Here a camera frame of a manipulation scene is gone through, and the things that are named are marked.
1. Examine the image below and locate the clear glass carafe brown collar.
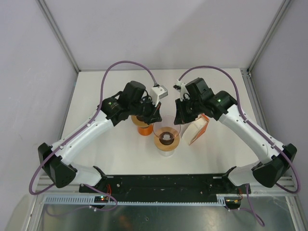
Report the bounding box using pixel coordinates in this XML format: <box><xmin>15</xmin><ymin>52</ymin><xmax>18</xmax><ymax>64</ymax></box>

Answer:
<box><xmin>158</xmin><ymin>150</ymin><xmax>175</xmax><ymax>157</ymax></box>

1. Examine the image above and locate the pink glass dripper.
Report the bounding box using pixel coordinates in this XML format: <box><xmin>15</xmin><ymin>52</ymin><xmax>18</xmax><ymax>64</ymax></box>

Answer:
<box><xmin>153</xmin><ymin>115</ymin><xmax>181</xmax><ymax>145</ymax></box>

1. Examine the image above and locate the wooden dripper ring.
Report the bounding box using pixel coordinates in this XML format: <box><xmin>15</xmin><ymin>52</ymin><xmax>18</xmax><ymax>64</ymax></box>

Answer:
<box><xmin>131</xmin><ymin>115</ymin><xmax>154</xmax><ymax>127</ymax></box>
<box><xmin>153</xmin><ymin>127</ymin><xmax>180</xmax><ymax>151</ymax></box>

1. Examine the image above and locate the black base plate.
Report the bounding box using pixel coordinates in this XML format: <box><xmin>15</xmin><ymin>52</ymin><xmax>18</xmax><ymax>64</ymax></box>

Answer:
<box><xmin>94</xmin><ymin>174</ymin><xmax>246</xmax><ymax>199</ymax></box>

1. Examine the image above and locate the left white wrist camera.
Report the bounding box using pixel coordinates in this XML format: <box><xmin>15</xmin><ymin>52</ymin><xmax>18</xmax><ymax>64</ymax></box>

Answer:
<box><xmin>149</xmin><ymin>85</ymin><xmax>168</xmax><ymax>107</ymax></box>

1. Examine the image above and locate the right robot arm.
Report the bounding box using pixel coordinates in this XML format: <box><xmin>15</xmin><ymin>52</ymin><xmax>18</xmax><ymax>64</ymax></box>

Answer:
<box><xmin>173</xmin><ymin>78</ymin><xmax>297</xmax><ymax>193</ymax></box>

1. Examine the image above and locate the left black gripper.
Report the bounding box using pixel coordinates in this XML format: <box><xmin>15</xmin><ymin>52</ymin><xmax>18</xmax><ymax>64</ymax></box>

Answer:
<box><xmin>129</xmin><ymin>95</ymin><xmax>162</xmax><ymax>126</ymax></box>

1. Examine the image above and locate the coffee filter pack orange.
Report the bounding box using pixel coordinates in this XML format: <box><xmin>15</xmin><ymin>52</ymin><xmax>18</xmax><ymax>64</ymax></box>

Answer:
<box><xmin>182</xmin><ymin>114</ymin><xmax>209</xmax><ymax>146</ymax></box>

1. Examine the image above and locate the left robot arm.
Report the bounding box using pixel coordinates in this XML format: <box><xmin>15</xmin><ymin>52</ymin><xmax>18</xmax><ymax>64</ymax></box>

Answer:
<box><xmin>38</xmin><ymin>81</ymin><xmax>168</xmax><ymax>193</ymax></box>

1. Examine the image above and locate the grey cable duct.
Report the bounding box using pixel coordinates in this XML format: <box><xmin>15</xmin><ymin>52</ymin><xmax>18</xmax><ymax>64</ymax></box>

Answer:
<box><xmin>43</xmin><ymin>194</ymin><xmax>239</xmax><ymax>206</ymax></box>

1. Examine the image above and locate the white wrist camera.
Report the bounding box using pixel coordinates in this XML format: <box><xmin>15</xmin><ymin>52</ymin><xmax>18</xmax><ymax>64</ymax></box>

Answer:
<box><xmin>149</xmin><ymin>85</ymin><xmax>168</xmax><ymax>107</ymax></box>
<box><xmin>173</xmin><ymin>80</ymin><xmax>190</xmax><ymax>101</ymax></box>

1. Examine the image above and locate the orange glass carafe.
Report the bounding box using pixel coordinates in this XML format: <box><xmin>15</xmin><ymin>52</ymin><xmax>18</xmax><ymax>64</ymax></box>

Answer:
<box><xmin>138</xmin><ymin>126</ymin><xmax>153</xmax><ymax>136</ymax></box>

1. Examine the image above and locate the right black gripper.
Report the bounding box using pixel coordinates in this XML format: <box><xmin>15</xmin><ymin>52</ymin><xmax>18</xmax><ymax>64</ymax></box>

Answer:
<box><xmin>175</xmin><ymin>96</ymin><xmax>203</xmax><ymax>125</ymax></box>

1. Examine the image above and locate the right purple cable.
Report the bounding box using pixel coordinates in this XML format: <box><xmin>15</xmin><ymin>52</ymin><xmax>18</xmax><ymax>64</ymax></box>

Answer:
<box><xmin>178</xmin><ymin>65</ymin><xmax>301</xmax><ymax>227</ymax></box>

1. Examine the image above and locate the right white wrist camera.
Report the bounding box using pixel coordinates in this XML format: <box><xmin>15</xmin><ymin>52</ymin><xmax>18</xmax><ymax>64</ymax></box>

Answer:
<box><xmin>173</xmin><ymin>80</ymin><xmax>190</xmax><ymax>101</ymax></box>

